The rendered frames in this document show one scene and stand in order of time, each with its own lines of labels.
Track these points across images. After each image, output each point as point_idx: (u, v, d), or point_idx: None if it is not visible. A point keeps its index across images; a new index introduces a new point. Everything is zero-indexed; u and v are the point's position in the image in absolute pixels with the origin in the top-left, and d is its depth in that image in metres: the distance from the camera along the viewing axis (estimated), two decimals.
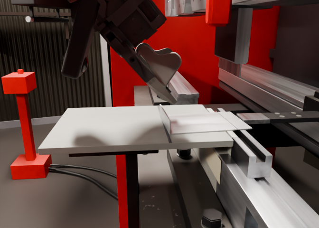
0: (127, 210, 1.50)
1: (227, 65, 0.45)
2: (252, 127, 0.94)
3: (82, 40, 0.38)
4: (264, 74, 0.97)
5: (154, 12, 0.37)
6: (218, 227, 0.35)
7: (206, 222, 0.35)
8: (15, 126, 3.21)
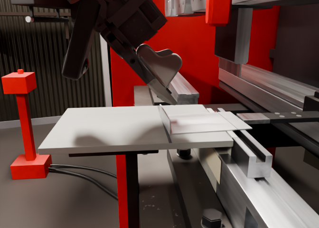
0: (127, 210, 1.50)
1: (227, 65, 0.45)
2: (252, 127, 0.94)
3: (83, 41, 0.38)
4: (264, 74, 0.97)
5: (154, 14, 0.37)
6: (218, 227, 0.35)
7: (206, 222, 0.35)
8: (15, 126, 3.21)
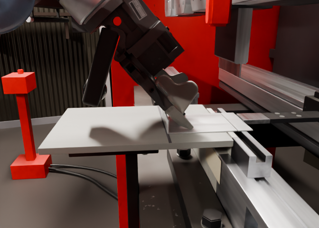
0: (127, 210, 1.50)
1: (227, 65, 0.45)
2: (252, 127, 0.94)
3: (103, 70, 0.39)
4: (264, 74, 0.97)
5: (171, 43, 0.39)
6: (218, 227, 0.35)
7: (206, 222, 0.35)
8: (15, 126, 3.21)
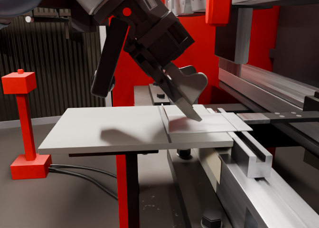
0: (127, 210, 1.50)
1: (227, 65, 0.45)
2: (252, 127, 0.94)
3: (112, 61, 0.39)
4: (264, 74, 0.97)
5: (182, 34, 0.38)
6: (218, 227, 0.35)
7: (206, 222, 0.35)
8: (15, 126, 3.21)
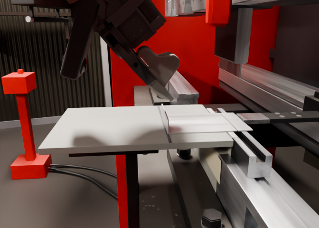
0: (127, 210, 1.50)
1: (227, 65, 0.45)
2: (252, 127, 0.94)
3: (81, 41, 0.38)
4: (264, 74, 0.97)
5: (153, 14, 0.37)
6: (218, 227, 0.35)
7: (206, 222, 0.35)
8: (15, 126, 3.21)
